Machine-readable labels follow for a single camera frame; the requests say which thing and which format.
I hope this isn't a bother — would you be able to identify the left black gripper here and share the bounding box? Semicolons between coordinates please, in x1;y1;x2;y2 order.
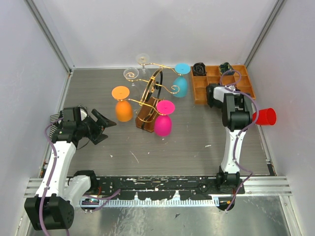
78;109;117;144

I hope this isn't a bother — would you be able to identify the striped black white cloth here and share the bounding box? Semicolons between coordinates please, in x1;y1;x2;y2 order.
45;105;87;143

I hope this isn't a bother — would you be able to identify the pink wine glass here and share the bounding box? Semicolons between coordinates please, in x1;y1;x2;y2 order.
154;100;175;137

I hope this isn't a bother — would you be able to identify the blue wine glass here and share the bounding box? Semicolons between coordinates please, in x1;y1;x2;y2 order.
173;63;190;98

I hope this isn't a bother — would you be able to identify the wooden compartment tray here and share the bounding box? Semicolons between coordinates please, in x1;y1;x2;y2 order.
190;65;256;105

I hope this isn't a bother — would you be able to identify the red wine glass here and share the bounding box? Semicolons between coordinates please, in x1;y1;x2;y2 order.
252;108;277;126

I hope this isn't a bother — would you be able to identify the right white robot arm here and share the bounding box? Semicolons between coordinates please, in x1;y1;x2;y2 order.
206;84;253;194

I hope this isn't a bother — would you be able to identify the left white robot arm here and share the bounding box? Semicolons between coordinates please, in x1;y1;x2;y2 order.
24;106;116;235

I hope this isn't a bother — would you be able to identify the orange wine glass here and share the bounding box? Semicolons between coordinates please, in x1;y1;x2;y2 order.
112;86;133;122

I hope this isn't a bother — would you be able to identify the clear wine glass front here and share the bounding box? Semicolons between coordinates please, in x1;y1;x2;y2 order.
123;67;139;87

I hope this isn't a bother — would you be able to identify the clear wine glass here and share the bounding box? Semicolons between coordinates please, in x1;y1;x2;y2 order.
123;67;139;87
136;53;151;80

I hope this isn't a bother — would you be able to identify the clear wine glass back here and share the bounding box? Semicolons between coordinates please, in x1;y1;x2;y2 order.
136;53;151;80

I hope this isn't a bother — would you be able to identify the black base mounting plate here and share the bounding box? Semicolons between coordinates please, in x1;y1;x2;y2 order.
85;176;242;201

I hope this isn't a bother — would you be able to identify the dark fabric roll left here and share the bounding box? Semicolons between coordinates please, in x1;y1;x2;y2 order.
192;62;207;76

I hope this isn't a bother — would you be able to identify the dark fabric roll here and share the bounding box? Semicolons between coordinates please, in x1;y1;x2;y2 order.
219;62;234;75
192;62;207;76

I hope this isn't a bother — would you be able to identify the dark fabric roll back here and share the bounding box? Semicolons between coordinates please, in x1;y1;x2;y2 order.
219;62;234;75

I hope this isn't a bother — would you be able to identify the gold wire wine glass rack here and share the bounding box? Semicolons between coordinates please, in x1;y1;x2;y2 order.
127;63;179;133

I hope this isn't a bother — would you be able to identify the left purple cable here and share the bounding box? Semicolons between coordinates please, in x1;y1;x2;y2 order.
39;117;72;236

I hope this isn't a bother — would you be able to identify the white slotted cable duct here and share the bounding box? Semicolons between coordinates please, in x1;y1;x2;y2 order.
78;198;220;208

